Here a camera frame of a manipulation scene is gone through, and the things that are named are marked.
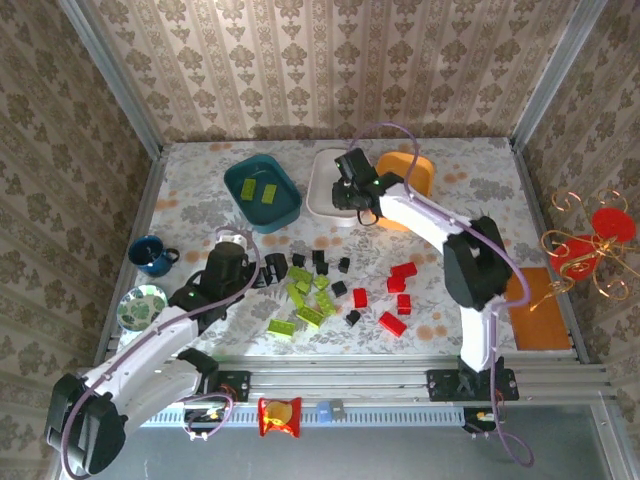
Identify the black lego brick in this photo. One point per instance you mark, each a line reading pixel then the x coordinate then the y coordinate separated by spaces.
pixel 343 264
pixel 353 317
pixel 339 287
pixel 318 256
pixel 298 259
pixel 321 268

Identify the small green lego brick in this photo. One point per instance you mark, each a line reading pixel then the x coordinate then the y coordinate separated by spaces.
pixel 302 286

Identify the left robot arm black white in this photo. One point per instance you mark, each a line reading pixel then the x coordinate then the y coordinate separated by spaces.
pixel 145 350

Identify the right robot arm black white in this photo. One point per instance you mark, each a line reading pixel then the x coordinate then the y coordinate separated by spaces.
pixel 480 265

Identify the white plastic container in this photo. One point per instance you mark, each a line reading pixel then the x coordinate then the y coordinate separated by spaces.
pixel 320 185

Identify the orange plastic container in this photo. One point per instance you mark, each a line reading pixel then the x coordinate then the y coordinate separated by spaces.
pixel 395 162

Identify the teal plastic container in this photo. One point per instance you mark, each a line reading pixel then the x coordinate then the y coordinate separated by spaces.
pixel 280 215

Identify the dark blue enamel mug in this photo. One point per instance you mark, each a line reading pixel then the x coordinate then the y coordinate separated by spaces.
pixel 147 255

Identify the green leaf pattern plate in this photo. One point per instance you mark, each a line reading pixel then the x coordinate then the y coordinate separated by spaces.
pixel 142 307

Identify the floral table cover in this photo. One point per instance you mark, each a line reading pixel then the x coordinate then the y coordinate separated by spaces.
pixel 200 165

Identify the red snack bag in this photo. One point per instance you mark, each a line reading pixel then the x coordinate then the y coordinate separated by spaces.
pixel 280 417

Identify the small blue block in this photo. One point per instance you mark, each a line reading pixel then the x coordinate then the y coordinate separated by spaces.
pixel 324 411

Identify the small grey block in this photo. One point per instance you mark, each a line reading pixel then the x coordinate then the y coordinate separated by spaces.
pixel 338 409

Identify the grey metal lower shelf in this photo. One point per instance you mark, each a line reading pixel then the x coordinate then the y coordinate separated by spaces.
pixel 350 455

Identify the orange rectangular mat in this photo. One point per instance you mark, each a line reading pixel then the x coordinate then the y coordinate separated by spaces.
pixel 540 320

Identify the red and gold ornament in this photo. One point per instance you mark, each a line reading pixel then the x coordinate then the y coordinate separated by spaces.
pixel 611 225

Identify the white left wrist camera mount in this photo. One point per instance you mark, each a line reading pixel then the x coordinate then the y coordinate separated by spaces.
pixel 232 240

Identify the aluminium table side rail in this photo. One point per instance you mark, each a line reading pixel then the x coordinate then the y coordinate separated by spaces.
pixel 149 195
pixel 532 200

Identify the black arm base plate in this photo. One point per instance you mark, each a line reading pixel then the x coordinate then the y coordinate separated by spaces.
pixel 240 385
pixel 440 385

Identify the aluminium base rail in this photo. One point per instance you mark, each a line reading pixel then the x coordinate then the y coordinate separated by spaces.
pixel 340 380

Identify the aluminium frame post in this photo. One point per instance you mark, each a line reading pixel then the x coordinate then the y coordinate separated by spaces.
pixel 556 75
pixel 114 75

